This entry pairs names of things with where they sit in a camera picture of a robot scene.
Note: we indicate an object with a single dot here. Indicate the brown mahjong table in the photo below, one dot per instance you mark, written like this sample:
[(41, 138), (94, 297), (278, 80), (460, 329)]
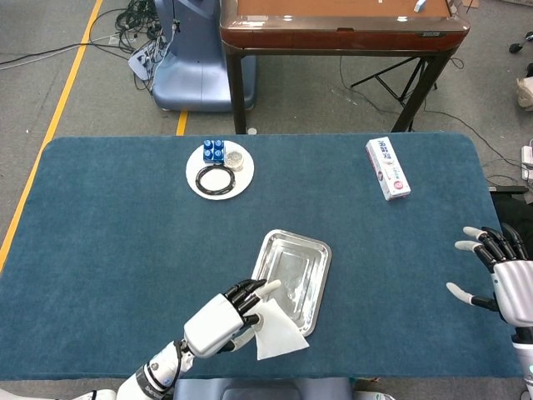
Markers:
[(341, 37)]

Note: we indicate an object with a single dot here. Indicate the blue felt table cover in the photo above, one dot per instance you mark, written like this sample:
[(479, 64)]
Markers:
[(104, 200)]

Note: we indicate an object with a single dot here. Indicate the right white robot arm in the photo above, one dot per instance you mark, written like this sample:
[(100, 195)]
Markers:
[(524, 358)]

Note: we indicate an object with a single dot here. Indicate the black tripod stand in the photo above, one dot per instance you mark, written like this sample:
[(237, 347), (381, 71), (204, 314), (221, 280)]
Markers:
[(391, 81)]

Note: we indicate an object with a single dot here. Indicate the black bag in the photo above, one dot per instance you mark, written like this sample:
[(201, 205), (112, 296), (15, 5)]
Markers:
[(514, 210)]

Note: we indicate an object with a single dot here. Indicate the beige crumpled bag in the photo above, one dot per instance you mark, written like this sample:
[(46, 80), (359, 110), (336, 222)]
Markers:
[(525, 93)]

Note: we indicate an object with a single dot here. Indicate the white round plate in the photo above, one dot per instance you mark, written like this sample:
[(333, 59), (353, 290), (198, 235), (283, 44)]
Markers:
[(245, 179)]

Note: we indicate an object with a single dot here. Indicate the single blue white mahjong tile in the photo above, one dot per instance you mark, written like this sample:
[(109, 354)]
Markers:
[(419, 5)]

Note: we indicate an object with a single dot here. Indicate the white pink toothpaste box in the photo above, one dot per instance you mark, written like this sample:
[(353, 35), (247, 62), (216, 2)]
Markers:
[(389, 168)]

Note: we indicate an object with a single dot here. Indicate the clear jar of small parts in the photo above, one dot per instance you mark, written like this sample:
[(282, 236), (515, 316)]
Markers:
[(235, 160)]

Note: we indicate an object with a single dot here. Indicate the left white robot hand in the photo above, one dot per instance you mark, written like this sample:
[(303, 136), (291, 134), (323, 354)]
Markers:
[(212, 325)]

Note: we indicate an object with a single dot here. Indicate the stainless steel tray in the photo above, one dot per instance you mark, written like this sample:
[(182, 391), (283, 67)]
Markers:
[(300, 266)]

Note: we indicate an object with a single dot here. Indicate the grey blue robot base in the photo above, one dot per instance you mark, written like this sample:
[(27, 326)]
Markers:
[(262, 389)]

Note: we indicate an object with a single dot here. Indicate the black chair caster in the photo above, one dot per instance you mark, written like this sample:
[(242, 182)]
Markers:
[(515, 47)]

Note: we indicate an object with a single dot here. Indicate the white power strip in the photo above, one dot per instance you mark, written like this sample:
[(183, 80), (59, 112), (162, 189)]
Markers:
[(528, 162)]

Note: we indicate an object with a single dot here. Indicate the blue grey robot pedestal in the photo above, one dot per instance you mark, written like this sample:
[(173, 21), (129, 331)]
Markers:
[(195, 75)]

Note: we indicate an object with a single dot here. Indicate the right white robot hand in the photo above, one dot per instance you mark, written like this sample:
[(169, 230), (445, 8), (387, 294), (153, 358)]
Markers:
[(516, 291)]

